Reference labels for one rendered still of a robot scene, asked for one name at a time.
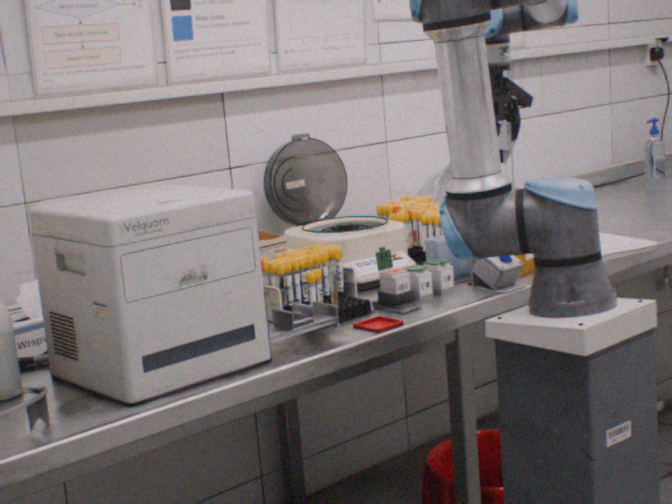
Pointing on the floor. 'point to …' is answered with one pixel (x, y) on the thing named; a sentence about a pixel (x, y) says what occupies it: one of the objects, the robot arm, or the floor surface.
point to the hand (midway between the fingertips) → (504, 156)
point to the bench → (220, 405)
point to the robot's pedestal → (579, 423)
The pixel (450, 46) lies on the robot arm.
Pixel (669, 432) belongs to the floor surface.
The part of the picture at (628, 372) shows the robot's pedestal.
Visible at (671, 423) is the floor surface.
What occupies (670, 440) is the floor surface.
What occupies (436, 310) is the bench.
